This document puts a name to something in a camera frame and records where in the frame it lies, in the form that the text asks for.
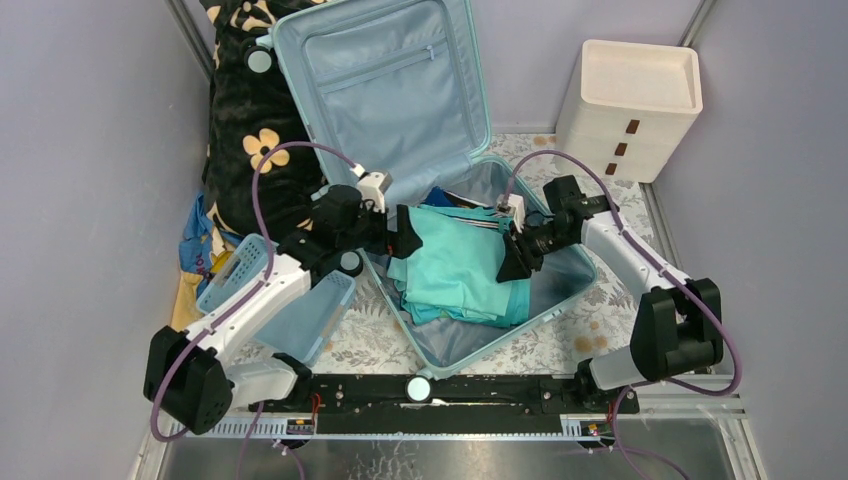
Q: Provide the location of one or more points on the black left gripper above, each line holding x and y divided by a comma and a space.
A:
392, 230

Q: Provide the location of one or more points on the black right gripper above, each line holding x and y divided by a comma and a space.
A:
514, 266

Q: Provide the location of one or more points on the light blue ribbed suitcase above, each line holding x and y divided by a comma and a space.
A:
396, 86

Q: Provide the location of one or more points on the white three-drawer storage cabinet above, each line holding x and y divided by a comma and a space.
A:
628, 106

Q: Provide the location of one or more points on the black floral plush blanket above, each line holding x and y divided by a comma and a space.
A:
257, 172

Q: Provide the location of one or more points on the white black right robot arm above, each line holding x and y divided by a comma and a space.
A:
675, 330

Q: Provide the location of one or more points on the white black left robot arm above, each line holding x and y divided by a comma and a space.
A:
190, 377

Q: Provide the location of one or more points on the dark blue flat item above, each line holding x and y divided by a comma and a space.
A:
452, 204

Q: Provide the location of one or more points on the teal folded cloth bottom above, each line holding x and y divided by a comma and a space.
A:
520, 298

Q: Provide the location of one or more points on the floral patterned floor mat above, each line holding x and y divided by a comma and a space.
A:
369, 340

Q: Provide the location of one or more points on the light blue perforated plastic basket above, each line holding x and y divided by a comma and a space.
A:
303, 328

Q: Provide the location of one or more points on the blue yellow cloth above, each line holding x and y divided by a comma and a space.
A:
202, 252

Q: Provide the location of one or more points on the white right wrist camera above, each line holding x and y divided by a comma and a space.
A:
512, 206

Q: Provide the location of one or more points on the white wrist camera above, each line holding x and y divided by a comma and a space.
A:
372, 186
512, 206

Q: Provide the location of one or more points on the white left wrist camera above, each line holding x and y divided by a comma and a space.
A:
372, 186

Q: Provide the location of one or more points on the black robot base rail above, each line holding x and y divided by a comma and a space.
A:
462, 405

